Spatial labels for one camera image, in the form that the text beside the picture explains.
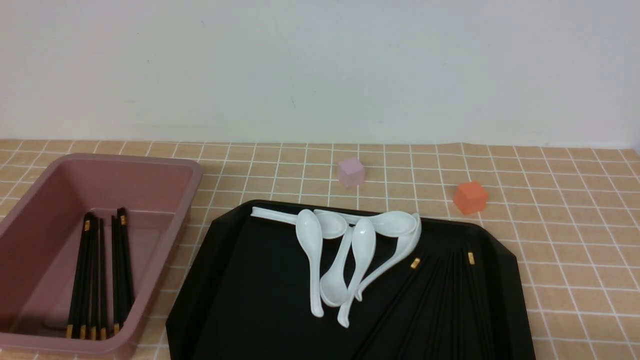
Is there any pink plastic bin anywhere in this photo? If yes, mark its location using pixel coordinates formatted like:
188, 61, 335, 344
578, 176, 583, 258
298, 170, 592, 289
0, 153, 203, 360

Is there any black chopstick in bin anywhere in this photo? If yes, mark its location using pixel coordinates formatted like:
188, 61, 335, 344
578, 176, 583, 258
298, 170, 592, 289
65, 212, 93, 339
78, 212, 95, 340
110, 215, 121, 336
98, 218, 108, 341
116, 207, 135, 315
90, 215, 99, 341

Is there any orange cube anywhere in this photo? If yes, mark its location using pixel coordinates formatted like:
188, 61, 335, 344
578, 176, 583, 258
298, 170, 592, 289
453, 181, 489, 215

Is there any black chopstick gold band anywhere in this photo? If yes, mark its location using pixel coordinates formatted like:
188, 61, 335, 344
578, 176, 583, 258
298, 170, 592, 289
466, 249, 495, 360
351, 257, 421, 360

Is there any white ceramic soup spoon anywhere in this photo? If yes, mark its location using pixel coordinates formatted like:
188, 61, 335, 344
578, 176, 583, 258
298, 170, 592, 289
295, 209, 324, 318
355, 213, 422, 302
251, 206, 349, 239
319, 225, 354, 308
339, 210, 418, 238
337, 218, 377, 328

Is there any pale pink cube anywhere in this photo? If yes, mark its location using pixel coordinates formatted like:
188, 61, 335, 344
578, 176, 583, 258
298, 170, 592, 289
337, 157, 366, 189

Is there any black plastic tray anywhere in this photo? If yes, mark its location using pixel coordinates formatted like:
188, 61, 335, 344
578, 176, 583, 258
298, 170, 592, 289
166, 200, 537, 360

